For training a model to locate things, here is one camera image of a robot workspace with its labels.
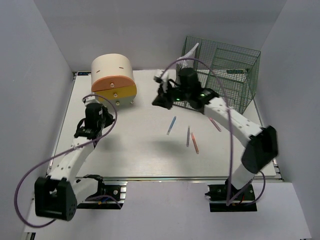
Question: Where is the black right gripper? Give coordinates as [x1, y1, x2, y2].
[152, 80, 191, 110]

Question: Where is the cream round drawer box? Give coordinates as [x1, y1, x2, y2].
[91, 53, 137, 106]

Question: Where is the grey white manual booklet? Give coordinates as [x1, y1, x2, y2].
[176, 42, 199, 74]

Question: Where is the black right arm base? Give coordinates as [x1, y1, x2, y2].
[204, 184, 258, 213]

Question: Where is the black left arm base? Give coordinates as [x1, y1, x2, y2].
[77, 182, 127, 210]

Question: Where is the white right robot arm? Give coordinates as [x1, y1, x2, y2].
[152, 67, 279, 200]

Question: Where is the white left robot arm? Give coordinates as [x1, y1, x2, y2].
[34, 94, 118, 221]

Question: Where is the blue highlighter pen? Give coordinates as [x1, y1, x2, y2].
[166, 116, 177, 135]

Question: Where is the orange highlighter pen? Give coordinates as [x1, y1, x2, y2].
[190, 132, 199, 155]

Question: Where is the pink purple highlighter pen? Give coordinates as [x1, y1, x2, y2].
[208, 117, 222, 132]

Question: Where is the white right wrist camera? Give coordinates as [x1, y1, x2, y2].
[153, 69, 169, 93]

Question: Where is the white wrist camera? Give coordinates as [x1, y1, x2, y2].
[153, 69, 169, 93]
[82, 96, 100, 106]

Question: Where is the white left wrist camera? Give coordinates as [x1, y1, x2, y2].
[82, 96, 100, 106]

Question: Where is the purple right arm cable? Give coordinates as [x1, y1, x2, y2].
[159, 57, 266, 207]

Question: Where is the green wire mesh organizer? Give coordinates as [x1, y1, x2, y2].
[181, 36, 261, 114]

